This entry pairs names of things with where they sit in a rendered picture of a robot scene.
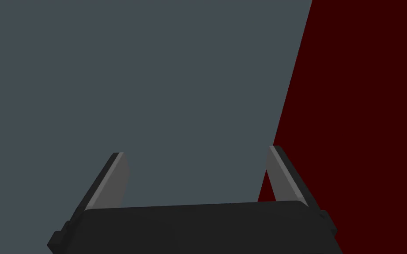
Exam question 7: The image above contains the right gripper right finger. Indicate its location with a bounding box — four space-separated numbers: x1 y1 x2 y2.
265 145 319 212

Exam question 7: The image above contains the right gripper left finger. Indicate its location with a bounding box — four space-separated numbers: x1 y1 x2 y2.
77 152 131 212

